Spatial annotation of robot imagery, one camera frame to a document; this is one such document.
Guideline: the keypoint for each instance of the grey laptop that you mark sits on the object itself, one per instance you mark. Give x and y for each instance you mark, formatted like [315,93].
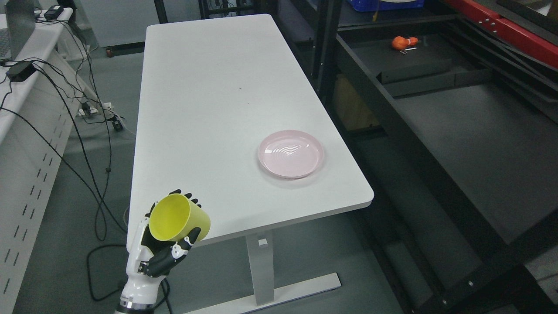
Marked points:
[20,26]

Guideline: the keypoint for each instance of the black metal shelf rack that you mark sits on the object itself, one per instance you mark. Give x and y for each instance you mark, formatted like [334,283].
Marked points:
[457,136]

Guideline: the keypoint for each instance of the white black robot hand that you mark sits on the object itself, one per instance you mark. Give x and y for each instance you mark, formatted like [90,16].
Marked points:
[149,263]

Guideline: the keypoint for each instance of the black power adapter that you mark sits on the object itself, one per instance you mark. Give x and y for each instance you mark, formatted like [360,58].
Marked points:
[53,12]
[21,71]

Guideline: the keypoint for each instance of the white power strip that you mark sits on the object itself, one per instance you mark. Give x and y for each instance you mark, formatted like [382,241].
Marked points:
[89,109]

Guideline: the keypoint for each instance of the white side desk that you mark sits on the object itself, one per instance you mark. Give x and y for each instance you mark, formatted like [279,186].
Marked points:
[35,125]

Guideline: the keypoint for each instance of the blue plastic crate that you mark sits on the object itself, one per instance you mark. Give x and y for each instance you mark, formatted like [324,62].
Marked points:
[383,5]

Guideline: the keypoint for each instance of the white table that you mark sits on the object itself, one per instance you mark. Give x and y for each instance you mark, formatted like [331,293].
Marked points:
[212,90]

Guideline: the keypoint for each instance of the red metal beam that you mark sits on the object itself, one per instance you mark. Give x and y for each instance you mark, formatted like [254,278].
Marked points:
[526,41]

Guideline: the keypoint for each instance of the orange toy on shelf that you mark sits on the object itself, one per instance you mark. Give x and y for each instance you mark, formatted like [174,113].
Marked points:
[401,43]

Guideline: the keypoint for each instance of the pink plastic plate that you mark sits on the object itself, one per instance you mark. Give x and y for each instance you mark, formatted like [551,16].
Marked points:
[290,154]

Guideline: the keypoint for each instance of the yellow plastic cup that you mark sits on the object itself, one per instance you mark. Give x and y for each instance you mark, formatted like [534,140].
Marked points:
[174,216]

